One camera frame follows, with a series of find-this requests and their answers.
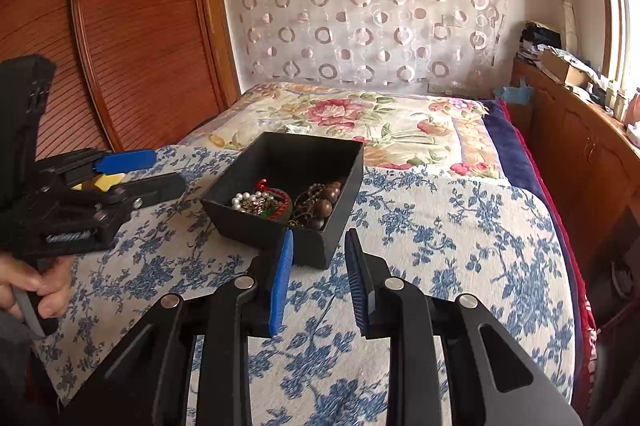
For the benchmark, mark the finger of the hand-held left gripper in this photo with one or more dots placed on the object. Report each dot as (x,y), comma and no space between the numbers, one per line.
(160,187)
(127,160)

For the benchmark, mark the wooden headboard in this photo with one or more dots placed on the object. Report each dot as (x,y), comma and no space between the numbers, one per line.
(140,30)

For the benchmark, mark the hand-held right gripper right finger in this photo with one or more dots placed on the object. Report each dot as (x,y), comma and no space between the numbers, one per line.
(356,286)

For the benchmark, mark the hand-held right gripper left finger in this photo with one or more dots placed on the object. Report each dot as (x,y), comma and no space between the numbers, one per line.
(280,281)

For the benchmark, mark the wooden cabinet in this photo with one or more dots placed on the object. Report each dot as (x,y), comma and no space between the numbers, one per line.
(590,165)

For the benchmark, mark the cardboard box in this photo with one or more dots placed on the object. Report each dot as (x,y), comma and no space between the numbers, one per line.
(557,63)

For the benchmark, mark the red knot green bead ornament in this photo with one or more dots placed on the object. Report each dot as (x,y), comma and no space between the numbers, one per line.
(288,204)

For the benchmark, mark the blue floral blanket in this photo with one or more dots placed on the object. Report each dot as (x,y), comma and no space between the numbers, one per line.
(450,231)

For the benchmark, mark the black box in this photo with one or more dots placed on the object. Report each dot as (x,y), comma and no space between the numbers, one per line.
(250,228)

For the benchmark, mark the circle patterned sheer curtain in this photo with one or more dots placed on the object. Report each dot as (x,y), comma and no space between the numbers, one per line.
(375,5)

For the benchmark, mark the person's left hand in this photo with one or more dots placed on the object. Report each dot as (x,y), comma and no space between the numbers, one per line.
(55,286)

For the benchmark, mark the wooden window frame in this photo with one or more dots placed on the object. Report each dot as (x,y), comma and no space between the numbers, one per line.
(612,5)

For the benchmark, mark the person's dark clothing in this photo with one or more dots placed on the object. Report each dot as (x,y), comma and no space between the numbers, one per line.
(12,371)

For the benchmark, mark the yellow foam block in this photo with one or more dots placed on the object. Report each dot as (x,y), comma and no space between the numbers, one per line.
(107,182)

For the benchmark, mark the pile of dark clothes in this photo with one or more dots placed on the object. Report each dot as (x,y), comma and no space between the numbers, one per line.
(542,36)

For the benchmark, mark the dark blue red blanket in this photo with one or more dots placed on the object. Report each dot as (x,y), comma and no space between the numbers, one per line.
(520,155)

